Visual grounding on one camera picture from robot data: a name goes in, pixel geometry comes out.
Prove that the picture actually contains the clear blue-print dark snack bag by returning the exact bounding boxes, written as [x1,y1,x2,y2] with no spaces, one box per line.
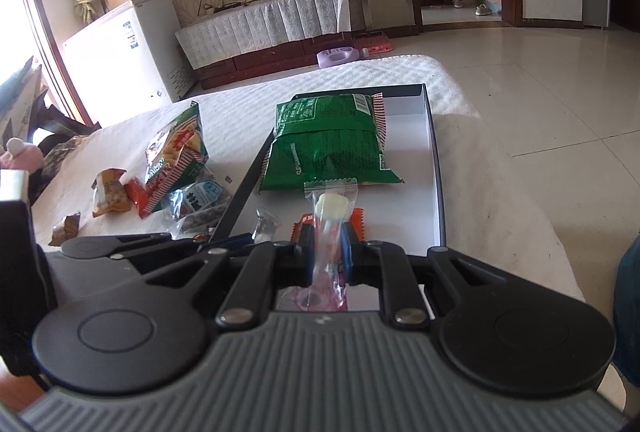
[167,181,234,241]

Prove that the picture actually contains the small orange snack packet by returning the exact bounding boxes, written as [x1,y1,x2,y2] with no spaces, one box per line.
[91,168,129,218]

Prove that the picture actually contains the camouflage cloth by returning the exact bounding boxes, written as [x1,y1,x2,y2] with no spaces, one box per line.
[42,134,92,185]

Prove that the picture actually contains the person's leg in jeans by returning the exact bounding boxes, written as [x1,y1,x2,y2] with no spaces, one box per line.
[612,236,640,384]

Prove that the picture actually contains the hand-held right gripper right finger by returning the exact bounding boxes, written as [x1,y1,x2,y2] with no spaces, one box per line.
[344,239,507,332]

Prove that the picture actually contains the plain green snack bag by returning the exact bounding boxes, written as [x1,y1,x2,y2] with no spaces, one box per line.
[258,93,405,194]

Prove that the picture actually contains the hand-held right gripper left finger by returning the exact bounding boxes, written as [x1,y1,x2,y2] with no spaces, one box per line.
[144,239,315,329]

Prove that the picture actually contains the orange wrapped snack bar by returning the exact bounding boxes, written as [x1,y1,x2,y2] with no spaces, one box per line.
[291,208,367,244]

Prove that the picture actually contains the wooden cabinet with white cloth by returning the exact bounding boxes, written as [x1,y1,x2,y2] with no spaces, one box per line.
[174,0,362,91]

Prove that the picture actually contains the black box with white inside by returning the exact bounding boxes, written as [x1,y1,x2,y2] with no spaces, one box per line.
[204,83,448,259]

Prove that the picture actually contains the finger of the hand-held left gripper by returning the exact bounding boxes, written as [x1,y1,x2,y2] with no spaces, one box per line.
[107,232,252,261]

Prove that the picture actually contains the white chest freezer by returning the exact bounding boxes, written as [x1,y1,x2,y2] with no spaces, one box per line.
[62,0,199,129]

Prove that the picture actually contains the green red-striped snack bag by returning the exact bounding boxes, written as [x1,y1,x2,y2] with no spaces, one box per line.
[137,101,210,219]

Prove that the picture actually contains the pink plush toy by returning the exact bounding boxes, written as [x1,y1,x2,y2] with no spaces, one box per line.
[0,137,45,171]

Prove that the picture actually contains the small brown snack packet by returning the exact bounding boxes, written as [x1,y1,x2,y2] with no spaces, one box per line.
[48,211,82,247]

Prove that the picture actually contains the small red snack packet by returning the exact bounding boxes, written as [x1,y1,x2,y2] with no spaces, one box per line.
[123,178,151,209]

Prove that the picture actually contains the clear marshmallow lollipop packet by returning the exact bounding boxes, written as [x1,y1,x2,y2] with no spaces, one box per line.
[291,179,360,313]

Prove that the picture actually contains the pink floor scale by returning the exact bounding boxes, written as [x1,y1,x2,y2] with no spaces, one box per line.
[357,33,395,53]

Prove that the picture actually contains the purple detergent bottle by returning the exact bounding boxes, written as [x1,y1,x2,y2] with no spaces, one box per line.
[316,45,370,69]

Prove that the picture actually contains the small clear wrapped candy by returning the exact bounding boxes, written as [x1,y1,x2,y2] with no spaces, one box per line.
[254,209,280,244]

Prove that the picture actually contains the folded cardboard sheets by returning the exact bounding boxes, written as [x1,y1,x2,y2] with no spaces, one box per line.
[0,56,49,144]

